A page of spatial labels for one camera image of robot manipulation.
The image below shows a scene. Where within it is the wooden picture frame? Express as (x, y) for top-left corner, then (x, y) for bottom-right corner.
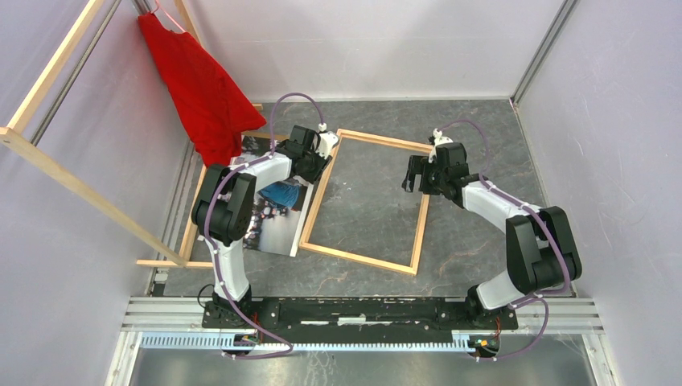
(299, 129), (432, 276)

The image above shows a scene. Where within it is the printed colour photo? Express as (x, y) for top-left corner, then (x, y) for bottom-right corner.
(228, 133), (316, 258)

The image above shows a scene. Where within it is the clear acrylic sheet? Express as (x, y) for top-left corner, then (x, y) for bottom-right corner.
(309, 138), (421, 266)

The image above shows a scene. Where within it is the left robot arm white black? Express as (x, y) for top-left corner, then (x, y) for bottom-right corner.
(191, 125), (339, 328)

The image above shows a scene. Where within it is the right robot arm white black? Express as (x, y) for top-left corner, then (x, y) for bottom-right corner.
(402, 142), (582, 328)

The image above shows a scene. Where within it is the red hanging shirt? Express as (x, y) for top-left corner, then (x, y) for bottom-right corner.
(138, 13), (266, 166)

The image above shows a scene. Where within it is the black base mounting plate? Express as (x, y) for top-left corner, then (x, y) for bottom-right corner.
(201, 296), (519, 345)

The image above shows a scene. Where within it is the wooden clothes rack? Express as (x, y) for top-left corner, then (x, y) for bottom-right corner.
(0, 0), (265, 271)

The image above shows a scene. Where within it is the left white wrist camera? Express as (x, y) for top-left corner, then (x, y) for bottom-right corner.
(315, 123), (339, 159)

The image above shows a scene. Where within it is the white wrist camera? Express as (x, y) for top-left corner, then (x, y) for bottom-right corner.
(315, 123), (339, 159)
(429, 128), (454, 163)

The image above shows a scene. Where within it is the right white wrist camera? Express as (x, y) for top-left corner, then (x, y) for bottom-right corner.
(429, 128), (454, 163)

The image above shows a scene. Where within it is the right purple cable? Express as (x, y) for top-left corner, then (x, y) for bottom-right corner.
(433, 119), (573, 363)

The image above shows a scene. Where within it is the purple cable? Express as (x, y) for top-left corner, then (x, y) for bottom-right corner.
(433, 119), (573, 363)
(202, 92), (327, 361)

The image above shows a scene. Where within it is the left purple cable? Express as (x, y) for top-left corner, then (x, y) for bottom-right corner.
(202, 92), (327, 361)

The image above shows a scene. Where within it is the aluminium rail base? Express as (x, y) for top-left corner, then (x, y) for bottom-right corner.
(105, 297), (621, 385)

